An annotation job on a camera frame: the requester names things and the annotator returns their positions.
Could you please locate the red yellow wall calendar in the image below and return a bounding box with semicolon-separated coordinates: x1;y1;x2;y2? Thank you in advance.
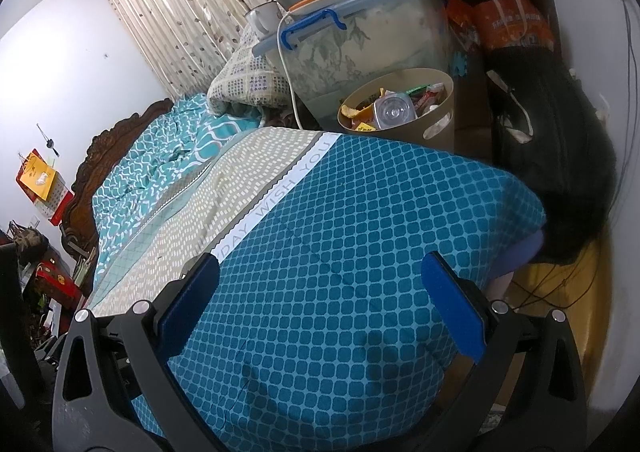
15;148;77;226

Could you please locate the red gift box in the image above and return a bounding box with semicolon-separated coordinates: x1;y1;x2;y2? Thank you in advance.
31;260;84;315

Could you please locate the red green snack packet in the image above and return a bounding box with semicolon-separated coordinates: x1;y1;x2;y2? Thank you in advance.
404;83;447;108

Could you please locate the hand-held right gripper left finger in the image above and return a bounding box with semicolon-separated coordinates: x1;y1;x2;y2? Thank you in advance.
52;252;236;452

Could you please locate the white fabric strap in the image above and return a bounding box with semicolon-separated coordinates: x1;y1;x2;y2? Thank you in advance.
486;70;534;141

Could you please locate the clear storage box blue lid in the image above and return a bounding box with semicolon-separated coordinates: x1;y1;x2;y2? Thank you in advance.
251;0;457;133

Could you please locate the carved wooden headboard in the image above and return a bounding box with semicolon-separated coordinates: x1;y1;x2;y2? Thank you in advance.
60;98;174;283

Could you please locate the white enamel mug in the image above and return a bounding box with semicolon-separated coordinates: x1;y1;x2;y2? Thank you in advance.
245;2;290;40

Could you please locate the small black wall hanger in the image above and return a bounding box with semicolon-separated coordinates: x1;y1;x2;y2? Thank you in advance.
36;123;62;156

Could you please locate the beige trash bin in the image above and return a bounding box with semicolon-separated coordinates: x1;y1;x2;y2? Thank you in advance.
336;68;456;155

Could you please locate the beige leaf print curtain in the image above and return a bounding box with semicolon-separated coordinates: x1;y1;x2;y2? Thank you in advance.
95;0;281;102

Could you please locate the brown handbag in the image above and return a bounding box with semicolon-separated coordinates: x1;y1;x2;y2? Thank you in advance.
6;220;50;265

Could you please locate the black bag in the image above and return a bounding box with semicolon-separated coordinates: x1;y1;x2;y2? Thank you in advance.
482;44;619;265

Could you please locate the patterned beige pillow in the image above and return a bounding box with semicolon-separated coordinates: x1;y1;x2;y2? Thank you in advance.
207;26;296;120

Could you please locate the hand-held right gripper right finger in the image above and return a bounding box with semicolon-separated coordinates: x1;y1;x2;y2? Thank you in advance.
421;252;592;452

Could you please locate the lavender bed sheet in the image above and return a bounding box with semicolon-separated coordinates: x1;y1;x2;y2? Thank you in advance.
487;231;545;301

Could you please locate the white cable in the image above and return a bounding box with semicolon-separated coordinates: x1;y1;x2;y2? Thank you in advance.
276;6;307;131

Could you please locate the large orange printed bag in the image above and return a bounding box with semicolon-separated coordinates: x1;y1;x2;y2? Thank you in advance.
474;0;557;52

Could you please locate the clear plastic container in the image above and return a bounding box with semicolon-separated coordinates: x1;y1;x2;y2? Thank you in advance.
372;92;417;131

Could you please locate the orange peel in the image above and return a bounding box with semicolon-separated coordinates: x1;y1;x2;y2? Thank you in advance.
340;100;374;125

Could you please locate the small orange printed bag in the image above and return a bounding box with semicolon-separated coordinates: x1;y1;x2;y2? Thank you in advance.
445;0;482;53

